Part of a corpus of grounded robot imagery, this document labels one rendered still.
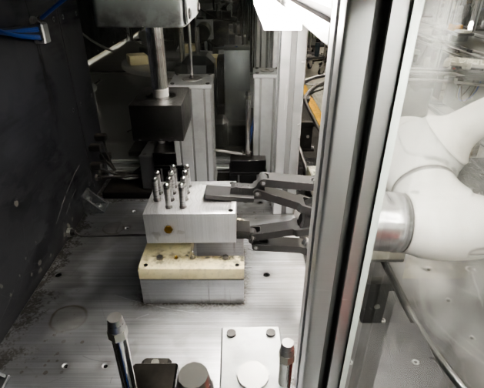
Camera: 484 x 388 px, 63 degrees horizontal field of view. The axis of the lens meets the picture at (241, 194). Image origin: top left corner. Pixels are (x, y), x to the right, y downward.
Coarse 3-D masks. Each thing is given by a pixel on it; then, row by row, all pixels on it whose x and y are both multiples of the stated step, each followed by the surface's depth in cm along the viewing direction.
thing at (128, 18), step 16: (64, 0) 58; (96, 0) 39; (112, 0) 39; (128, 0) 39; (144, 0) 39; (160, 0) 39; (176, 0) 39; (192, 0) 44; (96, 16) 40; (112, 16) 40; (128, 16) 40; (144, 16) 40; (160, 16) 40; (176, 16) 40; (192, 16) 44
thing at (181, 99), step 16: (160, 32) 45; (160, 48) 46; (160, 64) 47; (160, 80) 48; (144, 96) 49; (160, 96) 49; (176, 96) 49; (144, 112) 46; (160, 112) 46; (176, 112) 46; (144, 128) 47; (160, 128) 47; (176, 128) 47
